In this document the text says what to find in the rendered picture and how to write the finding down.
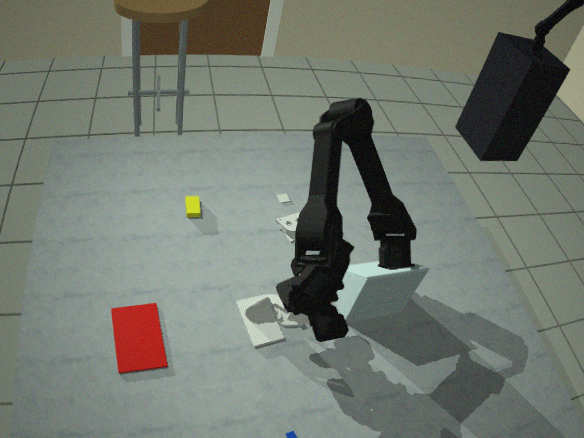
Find red flat rectangular plate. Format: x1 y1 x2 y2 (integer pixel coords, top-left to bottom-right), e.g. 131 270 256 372
111 303 167 373

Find small yellow block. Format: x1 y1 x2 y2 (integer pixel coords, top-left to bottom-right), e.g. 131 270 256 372
185 196 201 217

